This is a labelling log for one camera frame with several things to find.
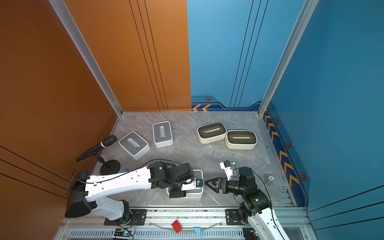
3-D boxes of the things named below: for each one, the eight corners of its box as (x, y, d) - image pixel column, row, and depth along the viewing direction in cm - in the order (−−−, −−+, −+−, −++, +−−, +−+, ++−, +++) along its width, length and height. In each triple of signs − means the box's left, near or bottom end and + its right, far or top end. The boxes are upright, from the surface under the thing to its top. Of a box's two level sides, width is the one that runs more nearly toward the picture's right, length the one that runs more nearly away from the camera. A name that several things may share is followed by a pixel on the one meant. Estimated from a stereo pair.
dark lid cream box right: (226, 150, 100) (227, 144, 95) (224, 135, 108) (225, 129, 103) (256, 150, 100) (259, 144, 95) (252, 135, 108) (255, 129, 103)
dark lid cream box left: (200, 146, 102) (200, 140, 97) (195, 132, 110) (195, 126, 105) (227, 140, 106) (229, 134, 100) (221, 127, 113) (223, 120, 108)
